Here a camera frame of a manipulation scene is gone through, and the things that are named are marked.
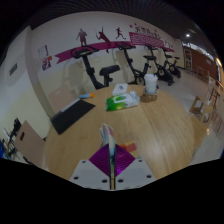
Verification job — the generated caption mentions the colourful checkered towel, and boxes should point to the colourful checkered towel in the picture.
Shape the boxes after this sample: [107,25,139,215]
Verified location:
[99,123,141,191]

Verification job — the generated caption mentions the grey wall sign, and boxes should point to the grey wall sign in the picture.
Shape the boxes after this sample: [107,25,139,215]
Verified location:
[9,63,18,76]

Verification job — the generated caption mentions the blue and orange marker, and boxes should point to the blue and orange marker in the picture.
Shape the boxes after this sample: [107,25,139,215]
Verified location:
[78,92,96,100]

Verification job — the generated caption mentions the black flat folio case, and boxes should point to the black flat folio case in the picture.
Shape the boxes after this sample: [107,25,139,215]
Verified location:
[49,98,96,135]

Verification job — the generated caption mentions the ceiling lights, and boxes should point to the ceiling lights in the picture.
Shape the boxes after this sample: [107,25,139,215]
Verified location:
[184,32,224,68]

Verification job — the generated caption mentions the white cup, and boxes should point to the white cup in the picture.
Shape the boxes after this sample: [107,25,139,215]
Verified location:
[143,73,159,95]

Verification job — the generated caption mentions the group of wooden chairs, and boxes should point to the group of wooden chairs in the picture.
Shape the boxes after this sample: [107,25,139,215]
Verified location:
[189,76,224,134]

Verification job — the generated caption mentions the wooden shelf unit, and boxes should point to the wooden shelf unit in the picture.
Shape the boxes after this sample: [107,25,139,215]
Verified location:
[183,48,194,71]

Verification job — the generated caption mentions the magenta sports wall decal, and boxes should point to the magenta sports wall decal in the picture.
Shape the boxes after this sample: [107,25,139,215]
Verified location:
[54,23,175,64]

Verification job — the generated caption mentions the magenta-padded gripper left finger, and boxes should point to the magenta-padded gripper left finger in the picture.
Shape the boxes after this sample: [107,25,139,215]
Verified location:
[69,143,111,191]

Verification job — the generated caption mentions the green wet wipes pack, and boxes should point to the green wet wipes pack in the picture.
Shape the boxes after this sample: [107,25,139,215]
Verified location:
[105,91,141,112]

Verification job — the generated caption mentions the round wooden coaster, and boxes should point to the round wooden coaster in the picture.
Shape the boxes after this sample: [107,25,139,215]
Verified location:
[140,92,158,103]

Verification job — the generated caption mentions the white wall poster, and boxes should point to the white wall poster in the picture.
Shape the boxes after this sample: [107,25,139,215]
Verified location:
[37,44,49,60]

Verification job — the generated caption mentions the black exercise bike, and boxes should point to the black exercise bike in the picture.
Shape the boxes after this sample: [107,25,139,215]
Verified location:
[144,43,176,87]
[114,41,154,86]
[163,48,183,80]
[70,45,121,90]

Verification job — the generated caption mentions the small white box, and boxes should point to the small white box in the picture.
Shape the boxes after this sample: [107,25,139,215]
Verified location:
[111,83,129,97]

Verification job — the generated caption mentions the purple and red wall poster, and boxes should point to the purple and red wall poster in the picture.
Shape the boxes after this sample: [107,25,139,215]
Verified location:
[41,55,53,71]

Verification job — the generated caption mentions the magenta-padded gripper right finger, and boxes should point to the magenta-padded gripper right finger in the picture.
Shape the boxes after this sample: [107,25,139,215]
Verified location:
[114,143,157,191]

